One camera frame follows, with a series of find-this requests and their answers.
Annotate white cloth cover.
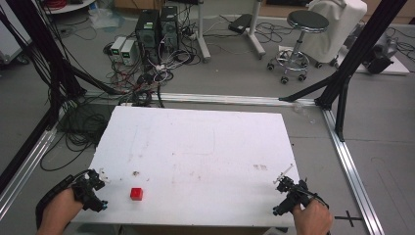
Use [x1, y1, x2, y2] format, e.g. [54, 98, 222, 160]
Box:
[299, 0, 369, 65]

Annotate tangle of mixed cables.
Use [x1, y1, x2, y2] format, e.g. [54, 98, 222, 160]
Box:
[102, 30, 200, 109]

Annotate red cube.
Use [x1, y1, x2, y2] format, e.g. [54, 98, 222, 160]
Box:
[129, 187, 144, 202]

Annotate black round stool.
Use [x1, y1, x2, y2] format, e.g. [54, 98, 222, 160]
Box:
[266, 9, 331, 85]

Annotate red coiled cable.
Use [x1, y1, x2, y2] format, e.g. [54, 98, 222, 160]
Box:
[44, 0, 69, 10]

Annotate flat black box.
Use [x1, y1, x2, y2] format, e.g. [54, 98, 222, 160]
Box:
[227, 13, 254, 35]

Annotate black computer tower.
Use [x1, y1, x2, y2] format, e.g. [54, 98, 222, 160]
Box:
[159, 5, 180, 51]
[134, 9, 161, 66]

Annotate person's right hand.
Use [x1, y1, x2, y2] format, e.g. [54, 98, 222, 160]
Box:
[292, 199, 335, 235]

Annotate black floor cable bundle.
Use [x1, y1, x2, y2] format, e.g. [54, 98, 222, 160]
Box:
[39, 102, 114, 173]

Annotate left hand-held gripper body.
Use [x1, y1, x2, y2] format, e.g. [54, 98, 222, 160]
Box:
[71, 171, 109, 213]

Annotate black frame strut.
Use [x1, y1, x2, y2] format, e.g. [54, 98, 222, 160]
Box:
[334, 76, 352, 142]

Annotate black tape cross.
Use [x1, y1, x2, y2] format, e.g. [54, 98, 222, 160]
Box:
[334, 210, 363, 228]

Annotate black frame post with cables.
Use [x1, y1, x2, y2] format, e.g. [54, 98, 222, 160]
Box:
[0, 0, 87, 114]

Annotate loose black floor cables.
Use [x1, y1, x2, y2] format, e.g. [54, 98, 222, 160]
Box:
[253, 21, 297, 45]

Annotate white desk leg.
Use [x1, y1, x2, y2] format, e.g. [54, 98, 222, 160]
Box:
[245, 0, 267, 61]
[195, 0, 212, 64]

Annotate white panel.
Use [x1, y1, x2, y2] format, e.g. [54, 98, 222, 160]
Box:
[0, 0, 33, 65]

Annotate person's left hand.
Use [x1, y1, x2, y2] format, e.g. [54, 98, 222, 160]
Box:
[38, 188, 84, 235]

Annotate black frame brace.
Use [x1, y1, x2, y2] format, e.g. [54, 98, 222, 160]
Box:
[69, 66, 123, 96]
[278, 75, 338, 103]

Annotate black device on board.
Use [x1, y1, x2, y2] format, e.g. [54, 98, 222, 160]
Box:
[362, 30, 399, 75]

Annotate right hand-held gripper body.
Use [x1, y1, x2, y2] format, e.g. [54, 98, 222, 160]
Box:
[272, 177, 329, 217]

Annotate round white table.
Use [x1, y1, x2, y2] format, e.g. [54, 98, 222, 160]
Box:
[42, 0, 97, 16]

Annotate aluminium floor rail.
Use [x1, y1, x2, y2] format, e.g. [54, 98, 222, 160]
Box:
[321, 108, 387, 235]
[82, 92, 318, 108]
[0, 125, 60, 221]

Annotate white floor board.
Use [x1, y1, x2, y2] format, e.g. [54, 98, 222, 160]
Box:
[337, 51, 411, 76]

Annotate clear plastic bag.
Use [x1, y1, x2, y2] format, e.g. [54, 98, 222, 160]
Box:
[87, 7, 126, 31]

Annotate black frame beam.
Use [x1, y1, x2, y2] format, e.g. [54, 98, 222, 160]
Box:
[0, 107, 57, 195]

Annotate white power supply unit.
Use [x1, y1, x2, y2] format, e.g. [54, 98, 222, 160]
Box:
[110, 35, 127, 63]
[119, 39, 137, 67]

